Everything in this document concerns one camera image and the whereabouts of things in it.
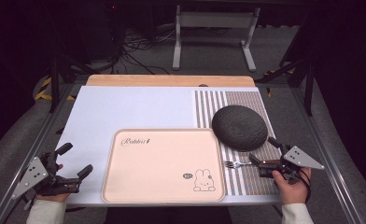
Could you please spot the aluminium frame rail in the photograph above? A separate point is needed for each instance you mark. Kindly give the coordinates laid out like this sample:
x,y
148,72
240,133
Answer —
x,y
31,149
327,149

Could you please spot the black metal stand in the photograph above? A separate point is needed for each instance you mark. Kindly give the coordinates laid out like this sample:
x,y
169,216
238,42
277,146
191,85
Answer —
x,y
54,84
308,84

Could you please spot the dark computer tower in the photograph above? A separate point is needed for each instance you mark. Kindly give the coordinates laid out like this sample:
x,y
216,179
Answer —
x,y
106,28

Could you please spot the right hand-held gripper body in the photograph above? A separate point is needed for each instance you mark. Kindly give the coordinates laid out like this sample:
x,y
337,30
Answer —
x,y
299,157

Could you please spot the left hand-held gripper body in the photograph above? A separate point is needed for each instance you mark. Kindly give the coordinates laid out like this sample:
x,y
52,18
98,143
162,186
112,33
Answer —
x,y
31,175

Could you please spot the dark round textured plate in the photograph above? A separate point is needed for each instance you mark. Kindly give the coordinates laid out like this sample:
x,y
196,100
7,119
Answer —
x,y
239,128

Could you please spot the person's left hand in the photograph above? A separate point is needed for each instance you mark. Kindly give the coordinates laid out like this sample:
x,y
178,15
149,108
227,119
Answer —
x,y
55,197

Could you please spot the white table cover sheet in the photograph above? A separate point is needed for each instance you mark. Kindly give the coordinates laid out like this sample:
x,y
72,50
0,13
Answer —
x,y
125,109

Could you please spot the striped woven placemat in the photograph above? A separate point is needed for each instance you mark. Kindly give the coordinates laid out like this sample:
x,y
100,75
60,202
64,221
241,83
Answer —
x,y
249,183

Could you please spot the person's right hand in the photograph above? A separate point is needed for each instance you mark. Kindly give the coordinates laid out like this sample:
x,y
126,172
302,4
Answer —
x,y
293,191

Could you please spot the pink tray with rabbit print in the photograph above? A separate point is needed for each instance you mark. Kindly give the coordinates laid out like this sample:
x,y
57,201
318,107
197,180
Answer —
x,y
159,168

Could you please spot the grey metal stand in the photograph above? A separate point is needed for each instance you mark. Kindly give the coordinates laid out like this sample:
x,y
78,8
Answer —
x,y
215,20

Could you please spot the yellow black floor tape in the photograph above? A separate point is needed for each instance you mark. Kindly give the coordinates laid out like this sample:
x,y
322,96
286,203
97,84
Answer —
x,y
44,91

